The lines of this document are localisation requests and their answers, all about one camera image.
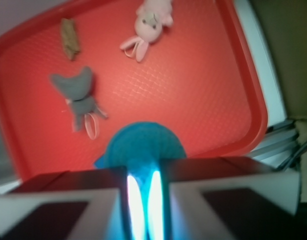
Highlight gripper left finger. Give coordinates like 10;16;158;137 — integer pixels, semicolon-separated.
0;167;132;240

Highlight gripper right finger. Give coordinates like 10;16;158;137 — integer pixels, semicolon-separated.
161;156;307;240

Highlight blue crochet ball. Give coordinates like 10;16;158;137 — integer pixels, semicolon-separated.
101;122;187;240

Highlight blue rectangular block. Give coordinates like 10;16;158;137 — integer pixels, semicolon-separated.
93;155;106;169

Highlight grey plush mouse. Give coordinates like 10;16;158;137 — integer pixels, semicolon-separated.
50;66;108;140

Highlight red plastic tray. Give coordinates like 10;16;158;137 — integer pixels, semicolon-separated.
0;0;268;180

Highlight brown wood piece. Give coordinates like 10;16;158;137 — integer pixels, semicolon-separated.
60;18;81;61

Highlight pink plush bunny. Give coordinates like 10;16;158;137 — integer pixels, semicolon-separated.
119;0;174;63

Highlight black cables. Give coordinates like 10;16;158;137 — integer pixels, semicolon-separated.
275;137;307;173

